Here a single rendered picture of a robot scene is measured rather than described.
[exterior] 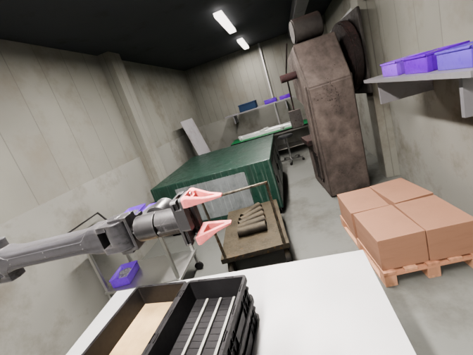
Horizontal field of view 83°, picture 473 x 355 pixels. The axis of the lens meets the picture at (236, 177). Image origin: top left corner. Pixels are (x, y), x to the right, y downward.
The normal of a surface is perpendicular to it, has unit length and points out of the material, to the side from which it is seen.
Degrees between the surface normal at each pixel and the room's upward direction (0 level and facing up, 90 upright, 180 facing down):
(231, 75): 90
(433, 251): 90
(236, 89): 90
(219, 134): 90
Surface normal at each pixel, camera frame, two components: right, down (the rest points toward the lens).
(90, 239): -0.15, 0.31
